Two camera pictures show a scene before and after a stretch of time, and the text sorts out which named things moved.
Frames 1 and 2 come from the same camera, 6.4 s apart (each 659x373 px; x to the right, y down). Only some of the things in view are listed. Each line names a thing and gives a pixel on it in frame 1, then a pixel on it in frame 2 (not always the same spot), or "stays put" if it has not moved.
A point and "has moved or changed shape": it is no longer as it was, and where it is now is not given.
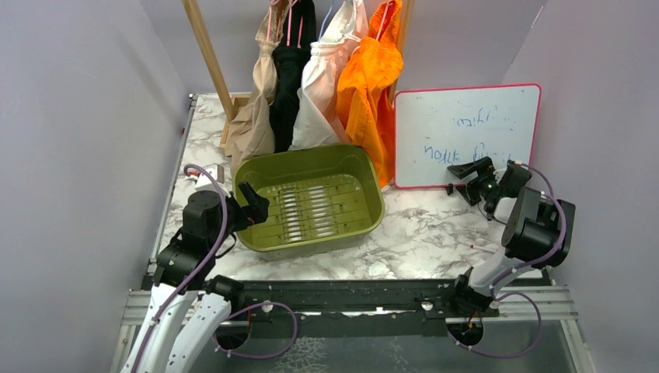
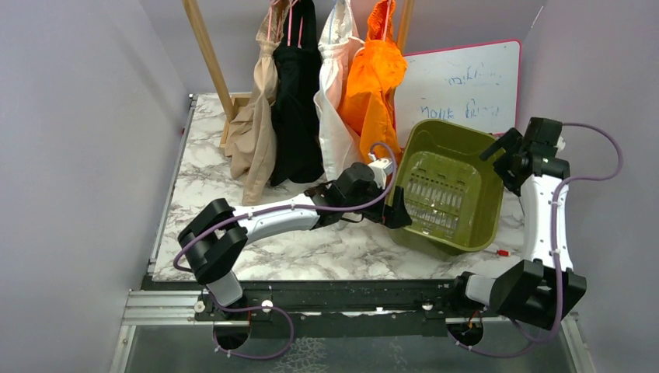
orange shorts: [365, 92] stays put
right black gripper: [484, 166] -> [510, 139]
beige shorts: [251, 134] stays put
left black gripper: [255, 212] -> [393, 217]
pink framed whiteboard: [436, 128] -> [478, 86]
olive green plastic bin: [322, 200] -> [452, 196]
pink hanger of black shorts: [291, 4] stays put
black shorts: [290, 64] stays put
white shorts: [319, 123] -> [341, 150]
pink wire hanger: [389, 3] has moved or changed shape
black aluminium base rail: [404, 308] stays put
